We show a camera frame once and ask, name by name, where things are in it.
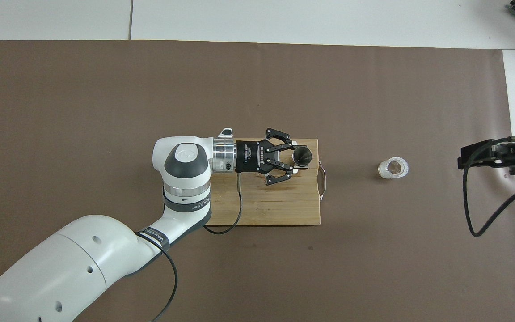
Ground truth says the brown table mat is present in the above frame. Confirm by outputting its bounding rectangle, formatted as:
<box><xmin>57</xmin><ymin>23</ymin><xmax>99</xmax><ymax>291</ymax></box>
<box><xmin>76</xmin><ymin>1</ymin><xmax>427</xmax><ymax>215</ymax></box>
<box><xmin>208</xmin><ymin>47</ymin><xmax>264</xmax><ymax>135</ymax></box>
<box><xmin>0</xmin><ymin>39</ymin><xmax>515</xmax><ymax>322</ymax></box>

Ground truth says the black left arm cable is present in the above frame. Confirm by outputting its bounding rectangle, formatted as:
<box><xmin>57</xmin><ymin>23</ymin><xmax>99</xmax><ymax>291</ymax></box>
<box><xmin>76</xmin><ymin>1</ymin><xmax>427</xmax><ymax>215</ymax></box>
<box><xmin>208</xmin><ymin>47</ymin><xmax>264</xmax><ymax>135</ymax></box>
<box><xmin>135</xmin><ymin>172</ymin><xmax>243</xmax><ymax>322</ymax></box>

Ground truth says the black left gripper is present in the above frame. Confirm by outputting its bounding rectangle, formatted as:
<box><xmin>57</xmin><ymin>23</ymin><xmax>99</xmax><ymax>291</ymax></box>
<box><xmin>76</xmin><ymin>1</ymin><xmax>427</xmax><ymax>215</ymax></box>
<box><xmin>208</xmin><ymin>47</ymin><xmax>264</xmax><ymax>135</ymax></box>
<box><xmin>235</xmin><ymin>128</ymin><xmax>299</xmax><ymax>186</ymax></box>

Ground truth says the wooden cutting board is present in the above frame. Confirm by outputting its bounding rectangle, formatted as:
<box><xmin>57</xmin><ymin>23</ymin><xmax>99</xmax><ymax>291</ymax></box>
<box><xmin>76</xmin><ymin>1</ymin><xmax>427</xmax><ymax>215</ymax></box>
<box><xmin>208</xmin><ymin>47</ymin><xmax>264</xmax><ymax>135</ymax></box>
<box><xmin>204</xmin><ymin>138</ymin><xmax>321</xmax><ymax>226</ymax></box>

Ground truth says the clear faceted glass cup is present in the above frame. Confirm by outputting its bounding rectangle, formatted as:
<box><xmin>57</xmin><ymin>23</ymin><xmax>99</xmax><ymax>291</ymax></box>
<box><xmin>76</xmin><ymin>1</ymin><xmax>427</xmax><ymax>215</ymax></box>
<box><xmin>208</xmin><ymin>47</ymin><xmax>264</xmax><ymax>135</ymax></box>
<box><xmin>377</xmin><ymin>156</ymin><xmax>409</xmax><ymax>180</ymax></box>

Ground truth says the metal cutting board handle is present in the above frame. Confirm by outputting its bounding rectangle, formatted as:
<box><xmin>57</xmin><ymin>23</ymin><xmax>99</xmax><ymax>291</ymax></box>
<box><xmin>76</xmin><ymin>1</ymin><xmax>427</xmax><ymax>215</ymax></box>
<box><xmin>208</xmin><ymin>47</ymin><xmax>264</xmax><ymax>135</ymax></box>
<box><xmin>318</xmin><ymin>161</ymin><xmax>328</xmax><ymax>201</ymax></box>

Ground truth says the steel jigger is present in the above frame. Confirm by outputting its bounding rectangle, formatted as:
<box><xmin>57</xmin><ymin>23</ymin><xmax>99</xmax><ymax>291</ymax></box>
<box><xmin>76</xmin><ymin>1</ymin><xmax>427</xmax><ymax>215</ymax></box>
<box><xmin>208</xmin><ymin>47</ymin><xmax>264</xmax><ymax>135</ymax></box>
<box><xmin>292</xmin><ymin>146</ymin><xmax>313</xmax><ymax>167</ymax></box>

